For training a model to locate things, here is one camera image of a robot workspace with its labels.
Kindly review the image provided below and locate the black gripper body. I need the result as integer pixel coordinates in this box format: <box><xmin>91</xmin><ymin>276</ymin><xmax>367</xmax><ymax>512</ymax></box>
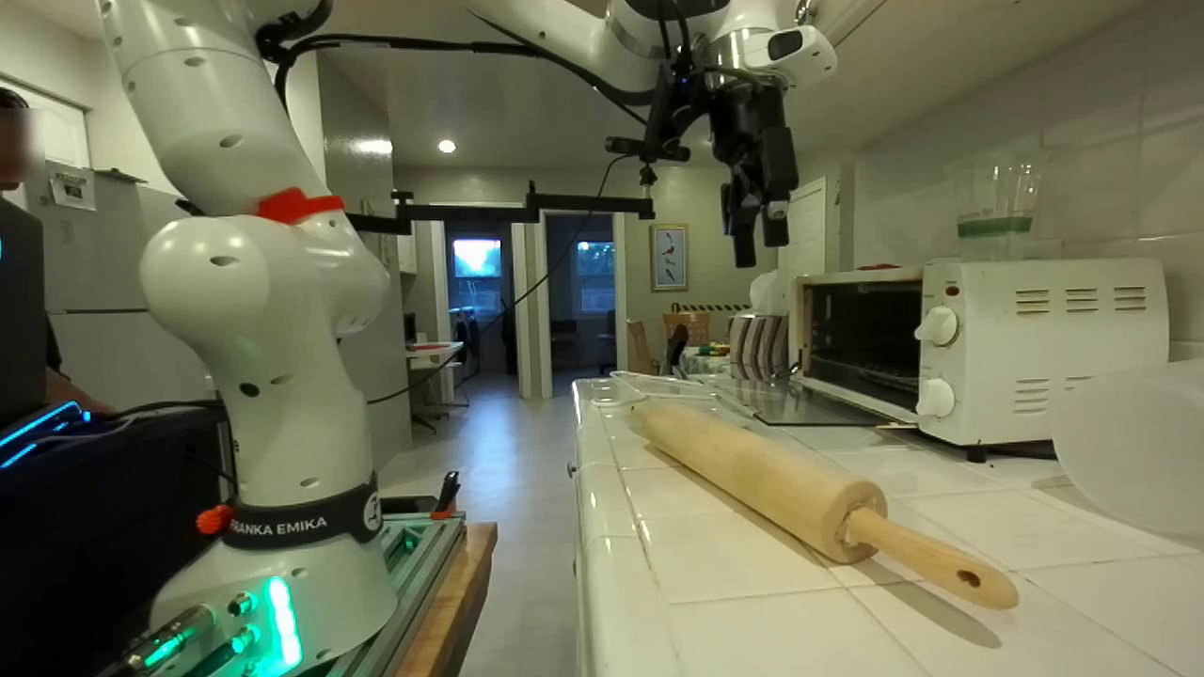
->
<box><xmin>711</xmin><ymin>78</ymin><xmax>798</xmax><ymax>223</ymax></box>

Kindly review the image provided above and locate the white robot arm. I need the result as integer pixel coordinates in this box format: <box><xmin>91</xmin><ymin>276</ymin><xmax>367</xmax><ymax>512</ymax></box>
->
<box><xmin>93</xmin><ymin>0</ymin><xmax>840</xmax><ymax>677</ymax></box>

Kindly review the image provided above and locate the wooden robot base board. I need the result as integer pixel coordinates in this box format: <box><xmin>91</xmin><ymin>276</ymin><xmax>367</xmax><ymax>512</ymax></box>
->
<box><xmin>385</xmin><ymin>522</ymin><xmax>495</xmax><ymax>677</ymax></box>

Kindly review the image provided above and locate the white toaster oven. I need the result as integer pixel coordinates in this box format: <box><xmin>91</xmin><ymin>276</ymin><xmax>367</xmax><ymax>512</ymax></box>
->
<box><xmin>795</xmin><ymin>259</ymin><xmax>1169</xmax><ymax>446</ymax></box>

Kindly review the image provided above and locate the clear cup green base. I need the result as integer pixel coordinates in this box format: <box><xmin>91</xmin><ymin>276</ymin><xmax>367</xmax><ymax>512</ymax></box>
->
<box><xmin>957</xmin><ymin>156</ymin><xmax>1040</xmax><ymax>235</ymax></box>

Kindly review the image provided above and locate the white plastic container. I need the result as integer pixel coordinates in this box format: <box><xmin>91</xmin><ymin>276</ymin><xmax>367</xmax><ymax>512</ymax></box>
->
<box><xmin>1053</xmin><ymin>360</ymin><xmax>1204</xmax><ymax>540</ymax></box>

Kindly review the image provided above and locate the black equipment cart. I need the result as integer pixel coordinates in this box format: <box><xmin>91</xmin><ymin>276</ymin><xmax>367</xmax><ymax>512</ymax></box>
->
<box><xmin>0</xmin><ymin>409</ymin><xmax>218</xmax><ymax>677</ymax></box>

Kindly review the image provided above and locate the person at left edge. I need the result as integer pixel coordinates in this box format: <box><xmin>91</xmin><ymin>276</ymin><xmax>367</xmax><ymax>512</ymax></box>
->
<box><xmin>0</xmin><ymin>87</ymin><xmax>74</xmax><ymax>424</ymax></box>

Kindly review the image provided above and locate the framed wall picture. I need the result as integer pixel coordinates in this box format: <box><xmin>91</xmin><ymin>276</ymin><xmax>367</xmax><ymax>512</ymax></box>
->
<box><xmin>652</xmin><ymin>224</ymin><xmax>690</xmax><ymax>294</ymax></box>

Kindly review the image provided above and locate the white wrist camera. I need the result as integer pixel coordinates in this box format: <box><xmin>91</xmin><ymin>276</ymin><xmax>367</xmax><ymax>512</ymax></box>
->
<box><xmin>734</xmin><ymin>25</ymin><xmax>840</xmax><ymax>87</ymax></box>

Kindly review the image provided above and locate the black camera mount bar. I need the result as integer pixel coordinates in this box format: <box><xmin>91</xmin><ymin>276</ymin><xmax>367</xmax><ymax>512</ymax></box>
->
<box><xmin>350</xmin><ymin>184</ymin><xmax>656</xmax><ymax>235</ymax></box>

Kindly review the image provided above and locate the black cable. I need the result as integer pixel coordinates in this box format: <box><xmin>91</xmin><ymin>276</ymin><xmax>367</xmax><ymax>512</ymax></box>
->
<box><xmin>251</xmin><ymin>0</ymin><xmax>671</xmax><ymax>129</ymax></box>

